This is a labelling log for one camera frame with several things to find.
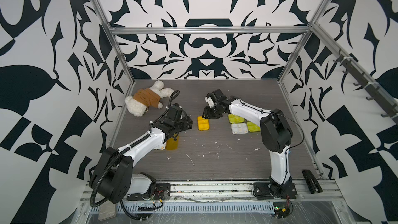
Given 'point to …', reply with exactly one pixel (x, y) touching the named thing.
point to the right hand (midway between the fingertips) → (203, 113)
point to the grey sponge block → (107, 210)
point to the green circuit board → (281, 210)
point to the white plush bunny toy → (137, 105)
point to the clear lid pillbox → (238, 128)
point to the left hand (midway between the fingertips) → (187, 120)
